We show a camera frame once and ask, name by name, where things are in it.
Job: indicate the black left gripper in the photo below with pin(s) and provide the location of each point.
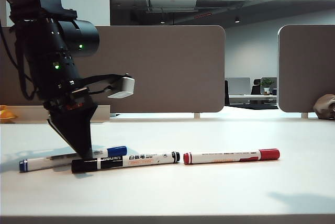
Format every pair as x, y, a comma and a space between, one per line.
70, 103

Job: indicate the blue whiteboard marker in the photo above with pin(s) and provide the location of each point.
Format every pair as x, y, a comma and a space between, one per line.
116, 151

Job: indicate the red whiteboard marker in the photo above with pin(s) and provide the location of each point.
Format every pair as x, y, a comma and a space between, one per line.
269, 154

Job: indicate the black whiteboard marker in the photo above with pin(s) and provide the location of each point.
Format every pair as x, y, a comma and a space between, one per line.
83, 166

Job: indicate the beige low box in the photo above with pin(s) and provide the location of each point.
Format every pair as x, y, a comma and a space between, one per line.
26, 115

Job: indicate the orange object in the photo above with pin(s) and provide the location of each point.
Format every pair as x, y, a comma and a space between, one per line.
6, 114

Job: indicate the wide brown desk partition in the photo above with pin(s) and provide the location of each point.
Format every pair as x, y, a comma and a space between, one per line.
170, 72

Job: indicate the pale grey background divider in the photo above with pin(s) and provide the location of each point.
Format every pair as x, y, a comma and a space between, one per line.
238, 85

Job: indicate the white background desk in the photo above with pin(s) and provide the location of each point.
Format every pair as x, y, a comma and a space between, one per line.
251, 99

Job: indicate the black office chair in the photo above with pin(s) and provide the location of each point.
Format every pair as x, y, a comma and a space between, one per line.
256, 88

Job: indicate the black pendant lamp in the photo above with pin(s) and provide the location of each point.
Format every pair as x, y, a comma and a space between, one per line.
237, 20

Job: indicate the small green potted plant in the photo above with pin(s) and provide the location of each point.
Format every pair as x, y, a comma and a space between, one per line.
267, 84

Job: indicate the narrow brown desk partition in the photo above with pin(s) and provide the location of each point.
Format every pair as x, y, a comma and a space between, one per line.
306, 69

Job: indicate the brown crumpled object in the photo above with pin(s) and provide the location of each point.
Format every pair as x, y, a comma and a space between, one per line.
324, 106

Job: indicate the black left camera bracket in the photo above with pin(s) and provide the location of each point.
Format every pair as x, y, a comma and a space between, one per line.
99, 78

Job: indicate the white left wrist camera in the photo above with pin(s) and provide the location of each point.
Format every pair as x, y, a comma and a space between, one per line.
124, 88

